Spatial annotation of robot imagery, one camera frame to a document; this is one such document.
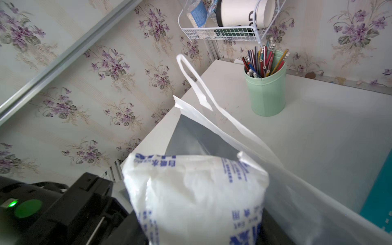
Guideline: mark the white ice pack blue print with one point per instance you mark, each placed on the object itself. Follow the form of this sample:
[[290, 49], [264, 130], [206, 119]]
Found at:
[[195, 199]]

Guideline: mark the white insulated delivery bag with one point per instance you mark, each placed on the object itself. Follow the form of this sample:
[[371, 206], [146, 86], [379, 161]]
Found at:
[[305, 214]]

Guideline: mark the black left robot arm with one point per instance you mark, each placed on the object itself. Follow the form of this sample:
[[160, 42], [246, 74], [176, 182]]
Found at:
[[49, 213]]

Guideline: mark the green pencil cup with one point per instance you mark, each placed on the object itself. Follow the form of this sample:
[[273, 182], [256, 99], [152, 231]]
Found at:
[[265, 76]]

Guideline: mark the clear glass jar blue label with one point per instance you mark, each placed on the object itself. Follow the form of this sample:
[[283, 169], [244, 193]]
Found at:
[[200, 13]]

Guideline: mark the white paper cup black lid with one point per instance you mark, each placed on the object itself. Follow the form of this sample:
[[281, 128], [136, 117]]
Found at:
[[230, 13]]

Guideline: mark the teal plastic basket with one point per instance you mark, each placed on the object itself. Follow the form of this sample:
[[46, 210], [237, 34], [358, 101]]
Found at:
[[378, 205]]

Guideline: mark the white wire wall basket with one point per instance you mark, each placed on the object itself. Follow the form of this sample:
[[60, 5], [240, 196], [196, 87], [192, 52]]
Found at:
[[237, 33]]

